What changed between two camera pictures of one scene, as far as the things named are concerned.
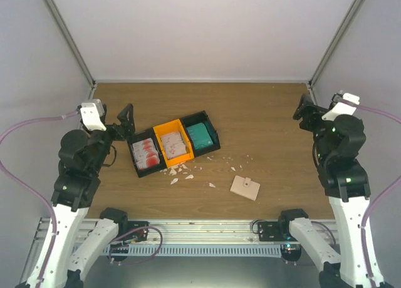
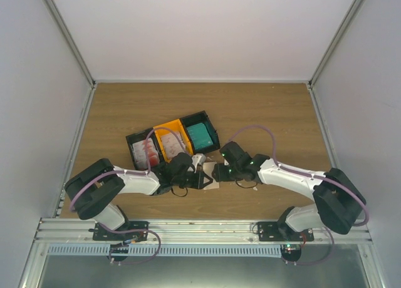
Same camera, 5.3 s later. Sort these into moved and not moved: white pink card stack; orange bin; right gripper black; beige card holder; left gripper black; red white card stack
Moved: beige card holder; left gripper black; right gripper black
Not moved: red white card stack; white pink card stack; orange bin
